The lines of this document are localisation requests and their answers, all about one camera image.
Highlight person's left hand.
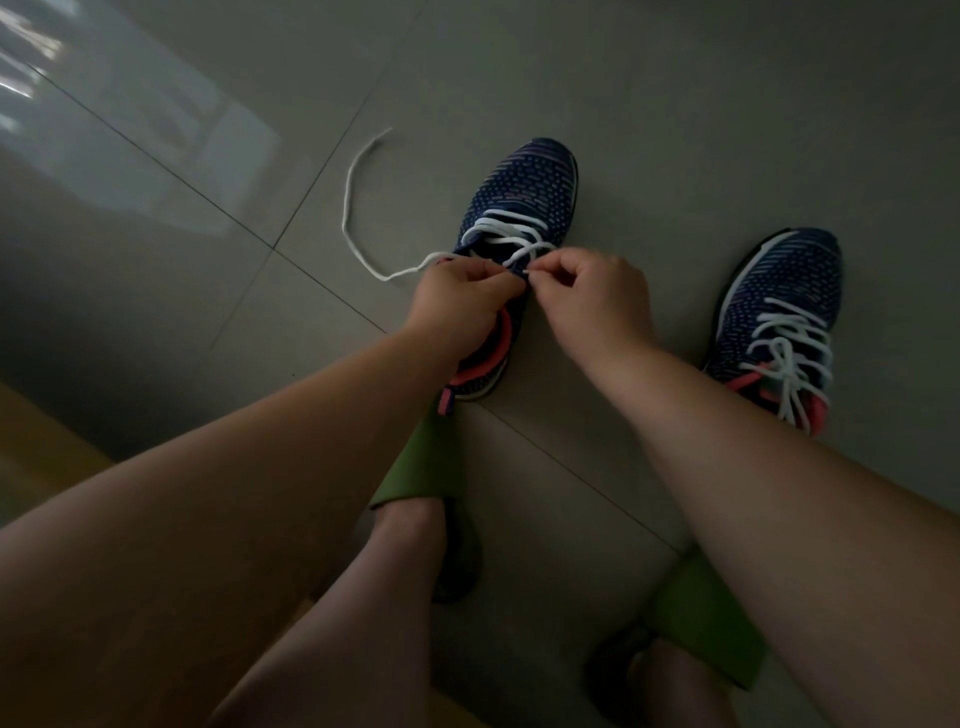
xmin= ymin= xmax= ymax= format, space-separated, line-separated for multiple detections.
xmin=403 ymin=254 xmax=528 ymax=369

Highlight person's right hand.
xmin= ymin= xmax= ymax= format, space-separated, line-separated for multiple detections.
xmin=524 ymin=247 xmax=660 ymax=376

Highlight white shoelace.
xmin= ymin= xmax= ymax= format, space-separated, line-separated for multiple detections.
xmin=738 ymin=296 xmax=835 ymax=436
xmin=341 ymin=127 xmax=558 ymax=284

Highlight blue knit sneaker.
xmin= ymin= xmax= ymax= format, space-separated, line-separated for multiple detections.
xmin=437 ymin=137 xmax=580 ymax=418
xmin=703 ymin=227 xmax=845 ymax=438

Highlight person's right forearm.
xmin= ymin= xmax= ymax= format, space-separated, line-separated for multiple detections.
xmin=599 ymin=344 xmax=960 ymax=728

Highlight person's left forearm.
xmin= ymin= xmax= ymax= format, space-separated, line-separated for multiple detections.
xmin=0 ymin=326 xmax=466 ymax=728

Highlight person's left leg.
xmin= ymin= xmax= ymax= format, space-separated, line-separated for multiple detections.
xmin=206 ymin=497 xmax=449 ymax=728

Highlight person's leg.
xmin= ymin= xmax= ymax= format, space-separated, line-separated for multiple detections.
xmin=206 ymin=497 xmax=449 ymax=728
xmin=628 ymin=637 xmax=744 ymax=728

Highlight person's right leg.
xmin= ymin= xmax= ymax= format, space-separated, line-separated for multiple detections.
xmin=628 ymin=637 xmax=744 ymax=728

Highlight green foam slipper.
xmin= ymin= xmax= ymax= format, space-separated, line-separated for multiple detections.
xmin=584 ymin=547 xmax=770 ymax=721
xmin=368 ymin=401 xmax=483 ymax=605

